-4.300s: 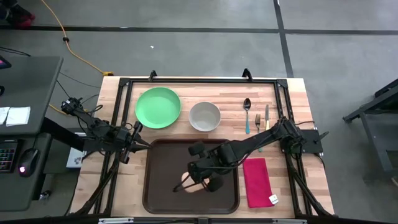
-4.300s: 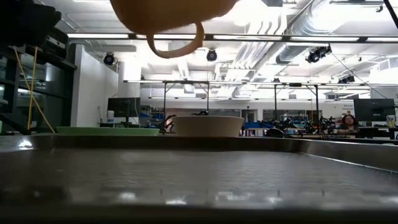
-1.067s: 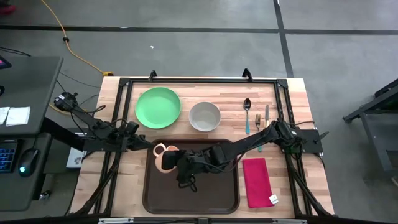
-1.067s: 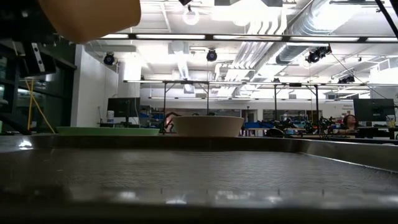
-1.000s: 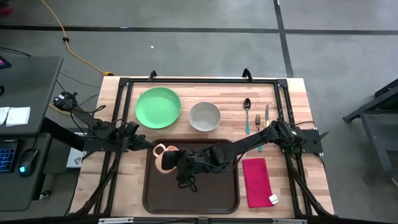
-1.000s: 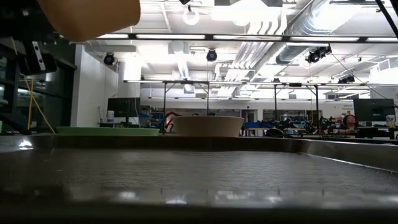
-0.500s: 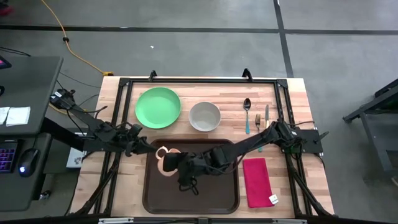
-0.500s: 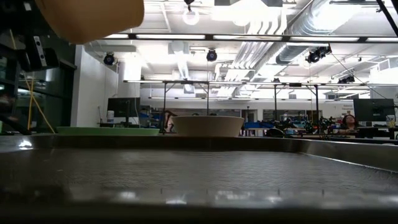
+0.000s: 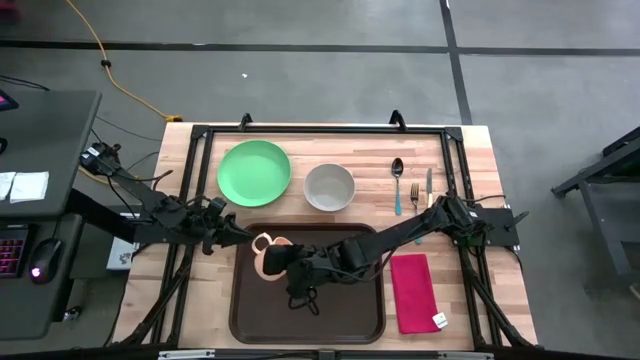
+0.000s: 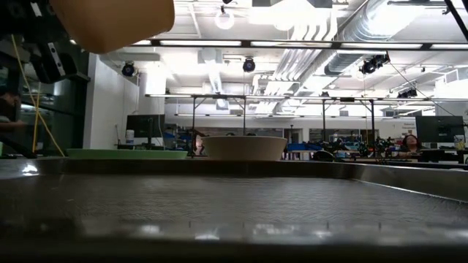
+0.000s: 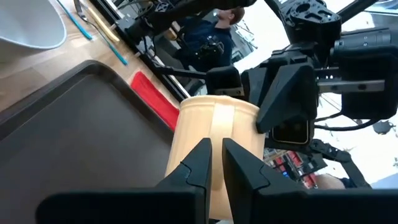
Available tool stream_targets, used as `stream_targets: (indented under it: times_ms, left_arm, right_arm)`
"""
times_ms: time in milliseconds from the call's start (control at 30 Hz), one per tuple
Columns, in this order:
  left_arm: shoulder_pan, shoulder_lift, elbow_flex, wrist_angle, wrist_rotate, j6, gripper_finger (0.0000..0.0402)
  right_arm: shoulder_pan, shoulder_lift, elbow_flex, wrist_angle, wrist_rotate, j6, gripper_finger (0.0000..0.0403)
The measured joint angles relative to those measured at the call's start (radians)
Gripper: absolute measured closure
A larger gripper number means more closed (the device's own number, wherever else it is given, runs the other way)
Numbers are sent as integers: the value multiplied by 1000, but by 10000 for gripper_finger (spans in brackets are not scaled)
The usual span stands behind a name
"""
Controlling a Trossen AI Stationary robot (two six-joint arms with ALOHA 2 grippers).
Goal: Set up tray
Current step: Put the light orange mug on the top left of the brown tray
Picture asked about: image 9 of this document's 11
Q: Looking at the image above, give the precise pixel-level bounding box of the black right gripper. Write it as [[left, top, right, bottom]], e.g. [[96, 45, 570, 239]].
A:
[[263, 239, 361, 300]]

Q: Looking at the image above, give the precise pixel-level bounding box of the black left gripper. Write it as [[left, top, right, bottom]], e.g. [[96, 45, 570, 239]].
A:
[[197, 213, 254, 256]]

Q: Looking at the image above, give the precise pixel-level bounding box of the orange cup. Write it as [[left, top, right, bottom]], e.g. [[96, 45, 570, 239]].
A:
[[251, 232, 296, 282]]

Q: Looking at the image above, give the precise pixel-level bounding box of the green plate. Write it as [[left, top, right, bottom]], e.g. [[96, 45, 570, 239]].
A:
[[216, 139, 293, 208]]

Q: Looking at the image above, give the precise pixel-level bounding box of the grey bowl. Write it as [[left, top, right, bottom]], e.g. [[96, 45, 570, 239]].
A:
[[303, 162, 357, 213]]

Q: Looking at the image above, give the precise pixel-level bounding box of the red cloth napkin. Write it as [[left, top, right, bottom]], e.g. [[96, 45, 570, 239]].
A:
[[389, 253, 450, 335]]

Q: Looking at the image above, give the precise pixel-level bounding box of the teal-handled spoon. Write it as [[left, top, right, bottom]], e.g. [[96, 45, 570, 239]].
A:
[[390, 157, 405, 217]]

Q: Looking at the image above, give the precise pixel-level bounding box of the teal-handled fork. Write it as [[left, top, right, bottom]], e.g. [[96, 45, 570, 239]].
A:
[[409, 182, 424, 246]]

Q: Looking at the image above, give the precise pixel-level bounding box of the brown plastic tray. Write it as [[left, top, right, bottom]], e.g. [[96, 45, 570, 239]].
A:
[[228, 222, 387, 346]]

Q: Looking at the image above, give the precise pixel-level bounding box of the white box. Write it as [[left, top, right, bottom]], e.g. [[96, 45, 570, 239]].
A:
[[106, 234, 140, 271]]

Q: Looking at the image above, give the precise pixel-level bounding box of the black computer mouse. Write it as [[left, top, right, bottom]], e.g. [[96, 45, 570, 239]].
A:
[[28, 237, 64, 285]]

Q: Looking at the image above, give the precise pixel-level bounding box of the white paper sheet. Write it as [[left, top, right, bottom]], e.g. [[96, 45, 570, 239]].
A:
[[0, 171, 17, 201], [9, 171, 50, 204]]

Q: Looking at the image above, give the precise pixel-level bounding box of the dark grey desk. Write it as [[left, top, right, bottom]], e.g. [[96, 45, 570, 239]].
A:
[[0, 89, 104, 341]]

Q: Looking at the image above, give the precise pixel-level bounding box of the backlit keyboard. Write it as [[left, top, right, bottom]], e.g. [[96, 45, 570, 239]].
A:
[[0, 224, 30, 279]]

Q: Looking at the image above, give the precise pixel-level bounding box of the person's foot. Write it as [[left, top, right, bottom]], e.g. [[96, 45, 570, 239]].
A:
[[0, 0, 22, 24]]

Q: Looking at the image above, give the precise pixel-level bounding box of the black metal cart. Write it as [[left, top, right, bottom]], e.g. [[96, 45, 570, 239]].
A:
[[551, 124, 640, 294]]

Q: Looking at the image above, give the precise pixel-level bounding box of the black aluminium table frame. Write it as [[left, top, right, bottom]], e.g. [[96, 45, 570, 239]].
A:
[[112, 109, 540, 360]]

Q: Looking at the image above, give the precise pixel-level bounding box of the black floor cable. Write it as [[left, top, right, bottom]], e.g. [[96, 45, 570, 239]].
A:
[[0, 74, 51, 92], [94, 115, 164, 144]]

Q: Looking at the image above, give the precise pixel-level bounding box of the yellow floor cable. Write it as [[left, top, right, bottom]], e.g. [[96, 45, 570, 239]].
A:
[[64, 0, 184, 124]]

